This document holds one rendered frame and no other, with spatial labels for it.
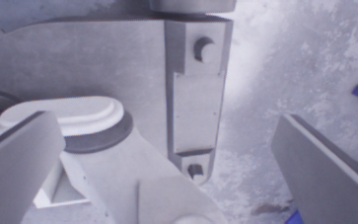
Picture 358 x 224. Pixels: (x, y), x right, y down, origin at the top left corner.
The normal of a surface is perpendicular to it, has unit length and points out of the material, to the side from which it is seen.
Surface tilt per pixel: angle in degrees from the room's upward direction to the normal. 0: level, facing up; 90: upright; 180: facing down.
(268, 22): 0
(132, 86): 0
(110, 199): 90
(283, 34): 0
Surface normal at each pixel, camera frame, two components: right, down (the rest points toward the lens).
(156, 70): 0.19, 0.50
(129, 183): 0.01, -0.86
